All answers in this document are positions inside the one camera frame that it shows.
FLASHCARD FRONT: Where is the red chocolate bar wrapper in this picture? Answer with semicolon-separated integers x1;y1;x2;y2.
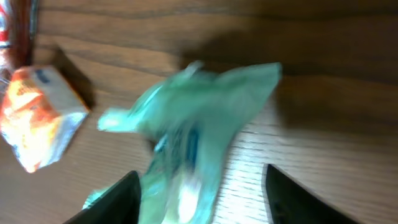
0;0;40;94

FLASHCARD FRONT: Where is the teal snack wrapper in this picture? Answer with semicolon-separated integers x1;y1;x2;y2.
97;62;282;224

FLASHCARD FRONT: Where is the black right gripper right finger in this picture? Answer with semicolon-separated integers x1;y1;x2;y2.
265;164;358;224

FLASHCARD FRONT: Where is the orange small snack packet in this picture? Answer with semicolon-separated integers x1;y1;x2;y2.
1;65;89;173

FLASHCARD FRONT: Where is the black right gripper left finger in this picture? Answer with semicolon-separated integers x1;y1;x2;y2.
65;170;141;224

